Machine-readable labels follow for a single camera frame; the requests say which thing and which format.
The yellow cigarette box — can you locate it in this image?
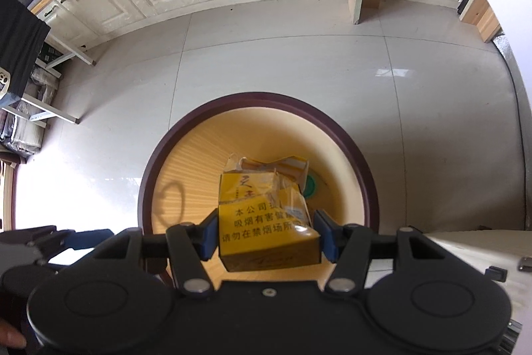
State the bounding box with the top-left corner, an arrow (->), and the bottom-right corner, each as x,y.
217,154 -> 323,272

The pile of packed bags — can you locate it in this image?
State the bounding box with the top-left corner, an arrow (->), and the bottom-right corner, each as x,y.
0,43 -> 64,163

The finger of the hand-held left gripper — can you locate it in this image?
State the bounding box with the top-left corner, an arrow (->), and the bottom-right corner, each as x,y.
17,225 -> 114,257

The white metal stand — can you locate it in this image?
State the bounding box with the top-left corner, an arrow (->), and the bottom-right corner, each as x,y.
17,28 -> 99,127

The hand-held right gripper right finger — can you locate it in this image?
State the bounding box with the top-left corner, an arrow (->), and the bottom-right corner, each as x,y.
314,209 -> 448,294

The person's left hand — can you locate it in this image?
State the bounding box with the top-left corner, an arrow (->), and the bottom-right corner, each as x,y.
0,317 -> 27,350

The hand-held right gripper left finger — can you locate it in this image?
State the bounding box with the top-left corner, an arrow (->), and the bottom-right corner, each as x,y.
92,211 -> 220,296

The beige bin with brown rim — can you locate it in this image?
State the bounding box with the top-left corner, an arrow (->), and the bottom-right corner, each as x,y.
139,91 -> 381,286

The teal round lid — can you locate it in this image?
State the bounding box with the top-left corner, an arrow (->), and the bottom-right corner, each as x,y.
303,175 -> 320,200

